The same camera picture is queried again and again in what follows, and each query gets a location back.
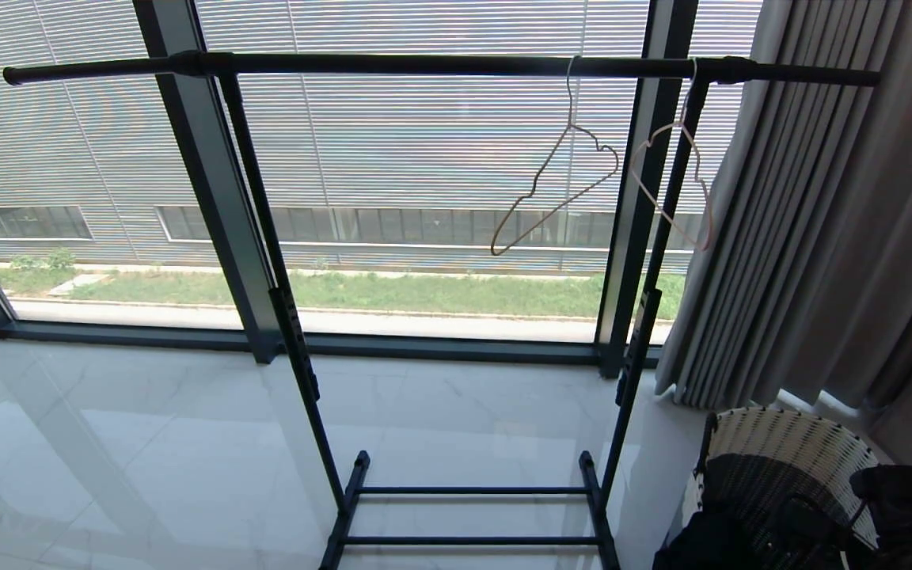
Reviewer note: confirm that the black garment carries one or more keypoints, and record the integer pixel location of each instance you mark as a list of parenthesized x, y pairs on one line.
[(705, 546)]

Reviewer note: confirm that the white laundry basket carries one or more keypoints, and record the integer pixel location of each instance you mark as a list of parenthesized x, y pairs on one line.
[(788, 439)]

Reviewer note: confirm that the pink clothes hanger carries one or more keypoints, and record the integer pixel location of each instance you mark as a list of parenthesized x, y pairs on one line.
[(545, 169), (697, 170)]

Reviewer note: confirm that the black clothes rack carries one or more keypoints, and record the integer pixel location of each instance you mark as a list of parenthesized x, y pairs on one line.
[(424, 64)]

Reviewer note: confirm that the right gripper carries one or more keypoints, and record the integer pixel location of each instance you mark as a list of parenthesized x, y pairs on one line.
[(820, 530)]

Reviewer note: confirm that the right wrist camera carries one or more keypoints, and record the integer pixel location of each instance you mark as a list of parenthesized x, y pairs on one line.
[(895, 487)]

